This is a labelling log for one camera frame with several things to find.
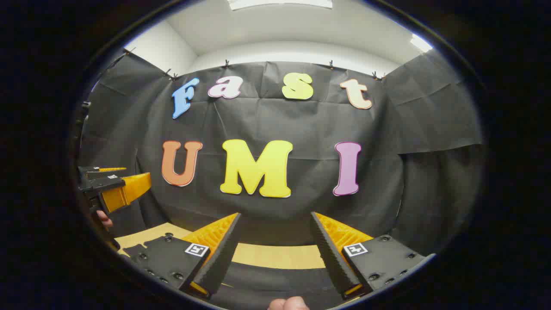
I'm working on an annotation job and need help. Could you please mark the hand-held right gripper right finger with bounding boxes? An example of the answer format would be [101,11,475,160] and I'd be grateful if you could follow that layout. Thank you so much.
[310,211,434,301]

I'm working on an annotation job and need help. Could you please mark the black backdrop cloth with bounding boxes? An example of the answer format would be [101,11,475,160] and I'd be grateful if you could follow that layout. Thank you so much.
[77,46,483,259]

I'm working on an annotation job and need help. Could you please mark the ceiling light panel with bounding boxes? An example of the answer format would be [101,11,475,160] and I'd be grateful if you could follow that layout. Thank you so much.
[409,33,433,53]
[227,0,334,11]

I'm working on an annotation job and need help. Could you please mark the row of black cloth clips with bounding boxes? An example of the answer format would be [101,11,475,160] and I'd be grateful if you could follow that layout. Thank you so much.
[123,46,386,82]

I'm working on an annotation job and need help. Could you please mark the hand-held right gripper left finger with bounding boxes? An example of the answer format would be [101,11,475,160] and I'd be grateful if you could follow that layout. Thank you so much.
[124,212,241,300]

